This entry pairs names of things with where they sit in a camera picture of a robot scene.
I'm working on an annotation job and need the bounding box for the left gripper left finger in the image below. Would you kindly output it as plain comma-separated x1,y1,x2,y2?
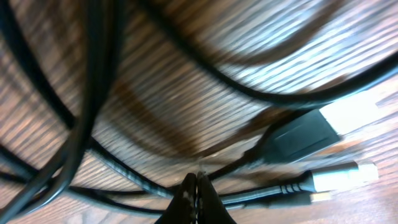
155,173,197,224

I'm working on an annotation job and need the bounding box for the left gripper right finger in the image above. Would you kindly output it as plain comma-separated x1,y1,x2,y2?
197,172,236,224

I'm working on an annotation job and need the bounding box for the black usb cable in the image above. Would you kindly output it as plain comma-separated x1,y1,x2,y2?
0,0,398,224

